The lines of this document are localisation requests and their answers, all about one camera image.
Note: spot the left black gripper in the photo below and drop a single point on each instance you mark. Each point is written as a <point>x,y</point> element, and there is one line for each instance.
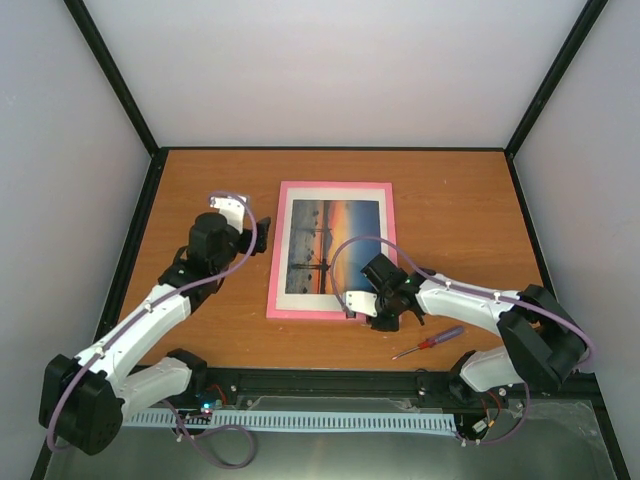
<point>261,235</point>

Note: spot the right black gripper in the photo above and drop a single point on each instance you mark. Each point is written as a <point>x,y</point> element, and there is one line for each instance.
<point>390,324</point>

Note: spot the blue red handled screwdriver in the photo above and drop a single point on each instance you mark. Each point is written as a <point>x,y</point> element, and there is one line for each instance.
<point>432,341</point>

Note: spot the pink wooden picture frame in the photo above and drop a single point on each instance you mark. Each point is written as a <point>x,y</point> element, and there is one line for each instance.
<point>318,307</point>

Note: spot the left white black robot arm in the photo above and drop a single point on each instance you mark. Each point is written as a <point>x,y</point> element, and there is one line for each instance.
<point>86,399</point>

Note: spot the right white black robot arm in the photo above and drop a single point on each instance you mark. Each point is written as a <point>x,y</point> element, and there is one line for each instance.
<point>541,344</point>

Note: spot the sunset photo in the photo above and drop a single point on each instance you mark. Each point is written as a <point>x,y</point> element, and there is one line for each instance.
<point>329,242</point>

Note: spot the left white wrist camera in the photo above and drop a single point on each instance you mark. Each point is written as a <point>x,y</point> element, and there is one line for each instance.
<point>232,208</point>

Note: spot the black mounting rail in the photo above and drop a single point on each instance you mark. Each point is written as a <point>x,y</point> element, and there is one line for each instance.
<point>421,387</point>

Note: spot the light blue slotted cable duct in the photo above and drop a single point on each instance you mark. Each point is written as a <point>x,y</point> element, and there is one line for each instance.
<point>326,422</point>

